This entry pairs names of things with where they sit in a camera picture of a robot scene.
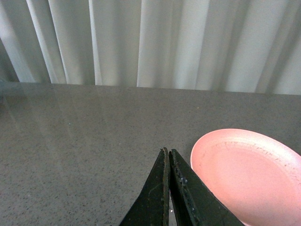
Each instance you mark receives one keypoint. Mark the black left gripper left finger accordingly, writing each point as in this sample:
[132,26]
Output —
[151,208]

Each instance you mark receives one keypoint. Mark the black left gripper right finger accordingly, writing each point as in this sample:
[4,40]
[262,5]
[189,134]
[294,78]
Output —
[194,204]

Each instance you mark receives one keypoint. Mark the pink plate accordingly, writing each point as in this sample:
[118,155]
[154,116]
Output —
[256,177]

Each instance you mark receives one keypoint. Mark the white pleated curtain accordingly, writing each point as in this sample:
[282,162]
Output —
[225,45]

